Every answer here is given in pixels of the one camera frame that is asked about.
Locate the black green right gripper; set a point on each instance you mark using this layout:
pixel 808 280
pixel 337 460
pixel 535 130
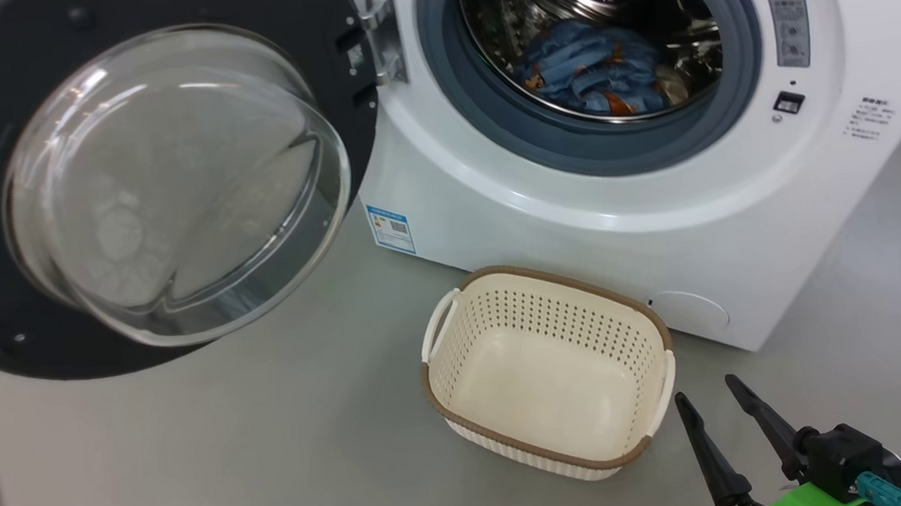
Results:
pixel 839 456

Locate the beige garment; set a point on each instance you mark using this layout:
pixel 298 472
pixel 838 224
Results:
pixel 669 85

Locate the blue garment with orange patches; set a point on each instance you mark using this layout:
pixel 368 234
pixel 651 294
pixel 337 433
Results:
pixel 579 57

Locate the round black glass washer door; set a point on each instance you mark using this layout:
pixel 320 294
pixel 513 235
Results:
pixel 31 43

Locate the cream perforated laundry basket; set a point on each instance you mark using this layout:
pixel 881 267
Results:
pixel 547 386

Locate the white front-load washing machine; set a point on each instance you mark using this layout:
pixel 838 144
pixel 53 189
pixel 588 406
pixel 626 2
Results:
pixel 570 202

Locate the black door latch socket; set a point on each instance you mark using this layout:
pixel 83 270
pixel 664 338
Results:
pixel 789 102

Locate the grey rubber door gasket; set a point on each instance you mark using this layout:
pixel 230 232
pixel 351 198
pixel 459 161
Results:
pixel 490 122

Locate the metal washer door hinge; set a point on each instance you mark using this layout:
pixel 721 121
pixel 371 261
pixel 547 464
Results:
pixel 384 35

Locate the round white filter cover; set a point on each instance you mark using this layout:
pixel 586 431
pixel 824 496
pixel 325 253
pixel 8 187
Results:
pixel 689 312

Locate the printed instruction text sticker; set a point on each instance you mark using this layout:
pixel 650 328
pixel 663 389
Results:
pixel 869 119

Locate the blue energy label sticker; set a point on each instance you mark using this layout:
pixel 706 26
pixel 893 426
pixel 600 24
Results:
pixel 391 229

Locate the grey warning label sticker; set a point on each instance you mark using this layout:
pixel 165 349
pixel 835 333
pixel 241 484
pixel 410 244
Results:
pixel 789 25

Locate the perforated steel washer drum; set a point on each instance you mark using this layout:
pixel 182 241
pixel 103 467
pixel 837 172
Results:
pixel 501 7

